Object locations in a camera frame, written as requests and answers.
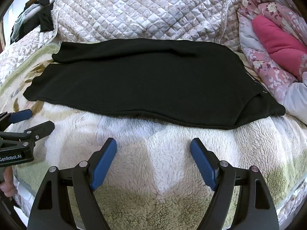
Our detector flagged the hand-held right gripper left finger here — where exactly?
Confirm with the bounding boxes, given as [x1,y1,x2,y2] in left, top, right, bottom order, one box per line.
[27,137,117,230]

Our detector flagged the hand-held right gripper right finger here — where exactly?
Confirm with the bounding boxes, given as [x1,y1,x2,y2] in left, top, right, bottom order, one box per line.
[190,138,280,230]

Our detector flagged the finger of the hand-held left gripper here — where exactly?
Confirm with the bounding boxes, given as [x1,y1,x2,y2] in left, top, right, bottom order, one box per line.
[0,121,55,150]
[0,109,33,128]

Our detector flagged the black pants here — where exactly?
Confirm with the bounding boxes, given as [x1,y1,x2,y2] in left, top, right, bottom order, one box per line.
[23,38,286,130]

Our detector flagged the person's left hand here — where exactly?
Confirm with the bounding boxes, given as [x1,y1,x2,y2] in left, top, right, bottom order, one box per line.
[0,166,16,197]

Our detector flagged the white and green fleece blanket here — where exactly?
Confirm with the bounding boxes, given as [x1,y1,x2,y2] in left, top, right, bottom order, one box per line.
[0,42,307,230]

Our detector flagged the pink floral folded quilt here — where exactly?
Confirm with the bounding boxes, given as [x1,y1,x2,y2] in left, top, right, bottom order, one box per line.
[237,0,307,125]

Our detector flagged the beige quilted floral bedspread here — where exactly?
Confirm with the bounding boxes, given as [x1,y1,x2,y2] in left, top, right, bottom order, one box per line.
[0,0,258,87]

